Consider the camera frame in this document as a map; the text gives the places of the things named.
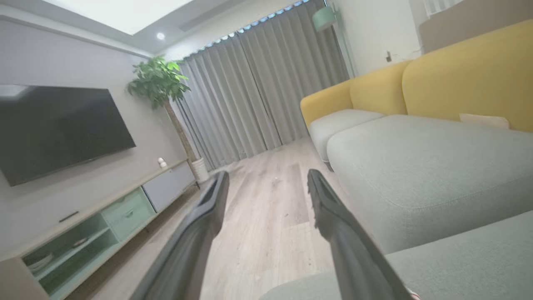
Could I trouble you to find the long grey sofa seat cushion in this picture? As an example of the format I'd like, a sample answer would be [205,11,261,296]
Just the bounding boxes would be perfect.
[327,115,533,255]

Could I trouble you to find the narrow yellow sofa back cushion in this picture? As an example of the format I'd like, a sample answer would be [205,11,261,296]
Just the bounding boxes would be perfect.
[350,60,413,116]

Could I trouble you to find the beige paper tag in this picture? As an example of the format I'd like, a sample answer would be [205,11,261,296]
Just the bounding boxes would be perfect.
[459,113,510,130]

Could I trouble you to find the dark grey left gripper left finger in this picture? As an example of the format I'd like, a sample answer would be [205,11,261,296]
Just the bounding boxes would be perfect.
[129,170,230,300]

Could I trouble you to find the white vertical window blind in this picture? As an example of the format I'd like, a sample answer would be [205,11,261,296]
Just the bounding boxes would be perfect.
[423,0,463,17]

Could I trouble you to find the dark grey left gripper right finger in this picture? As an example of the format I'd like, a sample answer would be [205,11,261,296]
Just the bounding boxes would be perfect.
[307,169,413,300]

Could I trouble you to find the grey and mint TV cabinet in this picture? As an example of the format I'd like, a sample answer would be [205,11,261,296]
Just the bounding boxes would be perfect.
[0,158,199,300]

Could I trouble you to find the black flat television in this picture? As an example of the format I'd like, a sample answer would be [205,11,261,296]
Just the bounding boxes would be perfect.
[0,85,137,187]

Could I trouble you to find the yellow sofa armrest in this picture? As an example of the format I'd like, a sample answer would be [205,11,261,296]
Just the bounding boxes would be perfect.
[300,79,354,130]

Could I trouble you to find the mint green floor lamp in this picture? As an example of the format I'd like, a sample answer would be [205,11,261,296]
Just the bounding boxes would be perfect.
[312,0,357,79]

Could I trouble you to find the short grey sofa seat cushion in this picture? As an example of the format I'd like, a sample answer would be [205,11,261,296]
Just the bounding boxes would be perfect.
[309,109,386,163]

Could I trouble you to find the white ribbed plant pot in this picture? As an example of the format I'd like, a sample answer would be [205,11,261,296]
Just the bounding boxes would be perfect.
[192,157,209,183]

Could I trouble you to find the stacked white bowls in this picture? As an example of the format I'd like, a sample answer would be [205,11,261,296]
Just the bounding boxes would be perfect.
[27,253,54,273]

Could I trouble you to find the wide yellow sofa back cushion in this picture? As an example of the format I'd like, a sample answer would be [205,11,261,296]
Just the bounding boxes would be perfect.
[402,19,533,133]

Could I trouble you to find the indoor tree with braided trunk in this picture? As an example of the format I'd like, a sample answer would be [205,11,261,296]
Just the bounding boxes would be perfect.
[127,56,198,164]

